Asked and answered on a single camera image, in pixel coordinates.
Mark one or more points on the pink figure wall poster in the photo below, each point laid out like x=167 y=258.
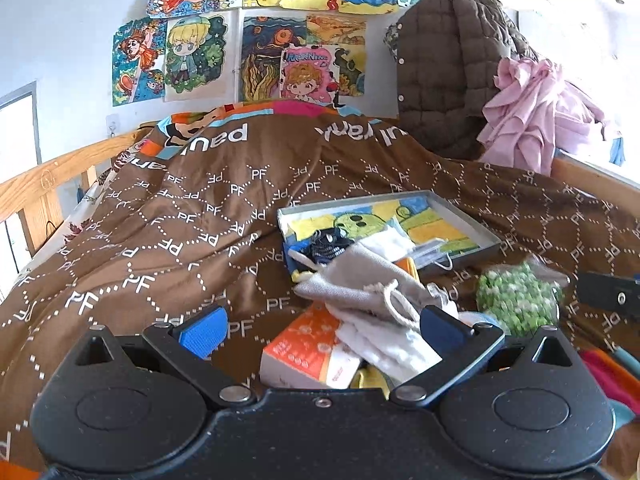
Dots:
x=307 y=79

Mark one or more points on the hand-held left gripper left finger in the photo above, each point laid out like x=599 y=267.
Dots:
x=202 y=334

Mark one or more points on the brown printed blanket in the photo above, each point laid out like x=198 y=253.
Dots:
x=200 y=220

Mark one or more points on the blond figure wall poster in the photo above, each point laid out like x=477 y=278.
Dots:
x=195 y=55

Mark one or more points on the small orange cloth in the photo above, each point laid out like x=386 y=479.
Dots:
x=407 y=266

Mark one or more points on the small blue cloth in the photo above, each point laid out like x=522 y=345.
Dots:
x=618 y=152

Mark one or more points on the white wall outlet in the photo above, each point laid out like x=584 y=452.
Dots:
x=113 y=124

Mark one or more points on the grey shallow box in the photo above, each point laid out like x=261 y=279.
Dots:
x=475 y=256

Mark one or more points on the window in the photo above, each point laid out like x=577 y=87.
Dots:
x=17 y=130

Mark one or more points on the yellow cloth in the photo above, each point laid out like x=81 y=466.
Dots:
x=372 y=381

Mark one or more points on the black patterned cloth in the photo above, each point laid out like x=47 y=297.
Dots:
x=325 y=249

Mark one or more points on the orange landscape wall poster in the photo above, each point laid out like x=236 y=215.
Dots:
x=335 y=30

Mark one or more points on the pink garment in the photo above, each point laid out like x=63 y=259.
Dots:
x=535 y=110

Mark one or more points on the pink striped cloth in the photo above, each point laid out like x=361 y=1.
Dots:
x=615 y=375

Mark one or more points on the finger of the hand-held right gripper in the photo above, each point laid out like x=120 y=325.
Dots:
x=605 y=292

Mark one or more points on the dark brown quilted jacket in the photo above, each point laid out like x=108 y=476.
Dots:
x=450 y=70

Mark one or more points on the white folded cloth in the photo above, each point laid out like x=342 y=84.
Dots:
x=395 y=350

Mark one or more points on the orange-haired girl wall poster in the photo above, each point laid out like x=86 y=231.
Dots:
x=137 y=60

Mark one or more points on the dark sea wall poster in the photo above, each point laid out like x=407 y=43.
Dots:
x=265 y=60

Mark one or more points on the green white patterned bag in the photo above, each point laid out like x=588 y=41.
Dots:
x=515 y=295

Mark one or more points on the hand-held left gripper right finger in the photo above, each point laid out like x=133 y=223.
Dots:
x=439 y=324

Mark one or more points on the wooden bed rail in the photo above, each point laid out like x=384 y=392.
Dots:
x=40 y=185
x=595 y=176

